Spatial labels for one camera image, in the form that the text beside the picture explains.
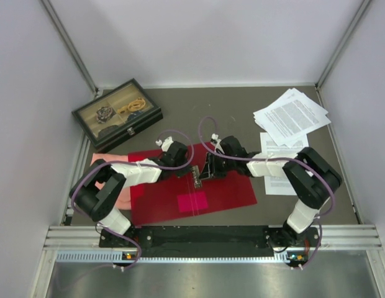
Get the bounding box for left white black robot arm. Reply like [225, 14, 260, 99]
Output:
[69, 137, 191, 246]

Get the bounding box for purple cable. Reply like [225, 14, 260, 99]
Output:
[70, 129, 193, 271]
[197, 116, 337, 271]

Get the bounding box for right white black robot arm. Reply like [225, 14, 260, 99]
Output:
[199, 133, 342, 246]

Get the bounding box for red plastic folder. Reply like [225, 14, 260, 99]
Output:
[127, 142, 258, 226]

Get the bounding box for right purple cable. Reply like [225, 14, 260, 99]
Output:
[197, 116, 337, 271]

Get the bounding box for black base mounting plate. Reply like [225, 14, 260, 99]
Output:
[99, 225, 324, 257]

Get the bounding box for yellow rubber bands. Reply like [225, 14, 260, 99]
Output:
[117, 97, 146, 114]

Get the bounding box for grey slotted cable duct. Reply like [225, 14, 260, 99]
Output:
[56, 250, 290, 264]

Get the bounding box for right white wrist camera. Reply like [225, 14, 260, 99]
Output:
[211, 133, 221, 143]

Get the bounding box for stack of printed papers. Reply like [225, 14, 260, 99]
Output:
[253, 88, 331, 147]

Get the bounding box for aluminium frame rail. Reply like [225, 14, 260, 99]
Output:
[43, 225, 383, 260]

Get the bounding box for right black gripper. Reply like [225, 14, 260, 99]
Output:
[199, 151, 237, 181]

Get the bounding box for dark patterned fabric item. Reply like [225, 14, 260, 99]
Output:
[96, 106, 116, 124]

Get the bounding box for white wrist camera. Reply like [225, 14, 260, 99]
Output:
[211, 133, 221, 143]
[155, 137, 174, 151]

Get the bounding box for black glass-lid display box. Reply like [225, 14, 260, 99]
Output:
[72, 79, 163, 153]

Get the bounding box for metal folder clip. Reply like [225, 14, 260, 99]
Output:
[191, 165, 202, 189]

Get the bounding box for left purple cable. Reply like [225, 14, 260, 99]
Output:
[70, 129, 193, 271]

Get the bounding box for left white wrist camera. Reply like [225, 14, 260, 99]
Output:
[155, 137, 174, 151]

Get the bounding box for single printed paper sheet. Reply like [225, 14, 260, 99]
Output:
[260, 133, 309, 196]

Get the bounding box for pink folded cloth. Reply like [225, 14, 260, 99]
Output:
[90, 153, 133, 212]

